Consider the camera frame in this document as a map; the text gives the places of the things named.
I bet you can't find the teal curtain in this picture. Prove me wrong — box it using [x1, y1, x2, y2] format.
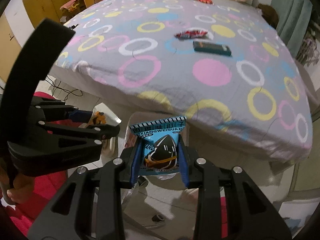
[271, 0, 312, 57]

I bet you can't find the bed with circle-pattern sheet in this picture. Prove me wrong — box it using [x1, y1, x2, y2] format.
[50, 0, 312, 162]

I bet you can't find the dark green box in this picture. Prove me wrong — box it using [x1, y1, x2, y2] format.
[193, 41, 232, 56]

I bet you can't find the red snack wrapper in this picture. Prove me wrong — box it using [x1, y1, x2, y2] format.
[174, 29, 208, 40]

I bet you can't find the blue sunflower seed packet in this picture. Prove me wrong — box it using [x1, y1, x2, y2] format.
[130, 116, 187, 176]

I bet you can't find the person left hand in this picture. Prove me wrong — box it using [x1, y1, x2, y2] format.
[1, 173, 35, 204]

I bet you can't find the white orange snack packet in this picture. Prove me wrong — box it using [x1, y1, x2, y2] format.
[87, 102, 121, 127]

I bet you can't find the brown plush chair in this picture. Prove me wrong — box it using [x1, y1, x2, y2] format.
[257, 3, 279, 29]

